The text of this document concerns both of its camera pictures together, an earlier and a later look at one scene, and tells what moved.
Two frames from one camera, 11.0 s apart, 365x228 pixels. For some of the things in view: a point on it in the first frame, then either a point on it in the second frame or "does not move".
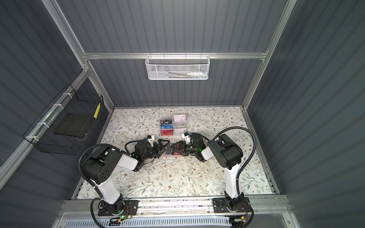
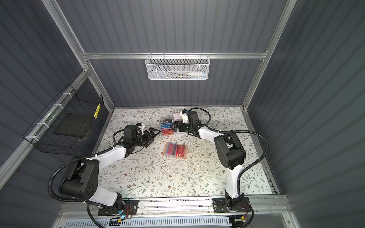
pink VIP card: x=179 y=118 does not move
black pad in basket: x=73 y=124 does not move
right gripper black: x=182 y=146 -> x=177 y=126
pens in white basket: x=196 y=74 does not move
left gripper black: x=162 y=147 -> x=149 y=138
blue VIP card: x=166 y=126 does not move
